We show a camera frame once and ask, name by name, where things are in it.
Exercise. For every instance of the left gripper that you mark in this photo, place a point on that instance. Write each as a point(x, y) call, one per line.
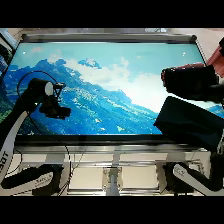
point(55, 110)

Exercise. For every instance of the blue jeans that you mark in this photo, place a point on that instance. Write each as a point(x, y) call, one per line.
point(190, 121)

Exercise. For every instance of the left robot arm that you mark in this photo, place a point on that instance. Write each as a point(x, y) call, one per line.
point(13, 131)

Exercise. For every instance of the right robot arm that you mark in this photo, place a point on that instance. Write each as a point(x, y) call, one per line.
point(200, 181)

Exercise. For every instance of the black garment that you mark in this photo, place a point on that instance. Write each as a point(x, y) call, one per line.
point(221, 43)
point(191, 81)

